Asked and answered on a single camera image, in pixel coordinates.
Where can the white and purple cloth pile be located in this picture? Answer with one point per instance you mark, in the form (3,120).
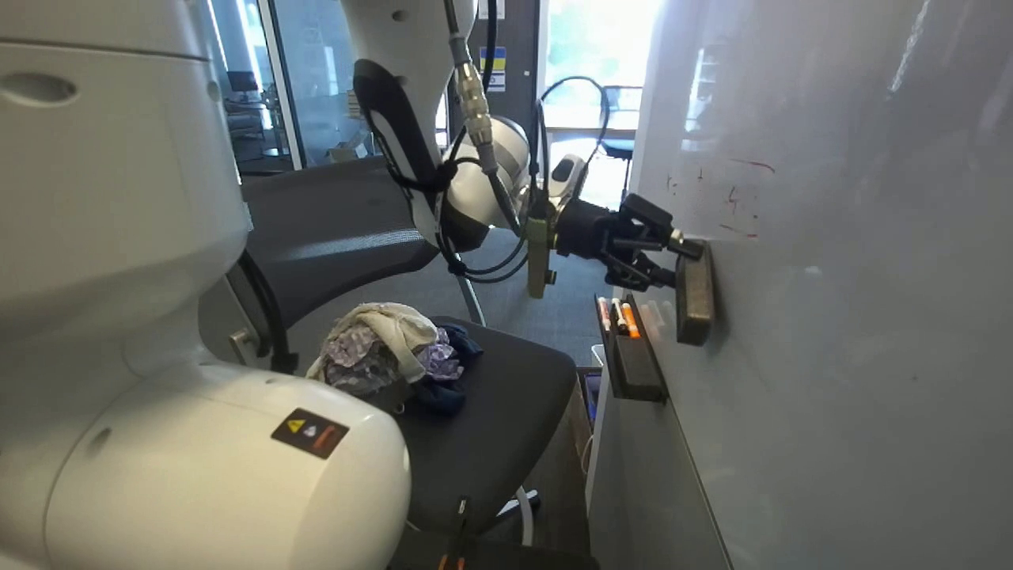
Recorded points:
(375,344)

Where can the grey felt board duster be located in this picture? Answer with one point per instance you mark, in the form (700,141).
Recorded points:
(693,298)

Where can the dark whiteboard marker tray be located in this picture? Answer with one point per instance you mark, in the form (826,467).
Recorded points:
(633,359)

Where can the dark blue cloth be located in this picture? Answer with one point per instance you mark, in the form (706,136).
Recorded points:
(455,366)

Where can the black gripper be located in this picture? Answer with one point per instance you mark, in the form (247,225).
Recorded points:
(604,230)

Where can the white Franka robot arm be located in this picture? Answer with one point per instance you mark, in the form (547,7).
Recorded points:
(137,319)

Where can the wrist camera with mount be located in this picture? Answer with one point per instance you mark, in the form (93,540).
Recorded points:
(541,239)

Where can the large white whiteboard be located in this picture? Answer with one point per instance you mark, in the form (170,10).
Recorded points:
(843,319)

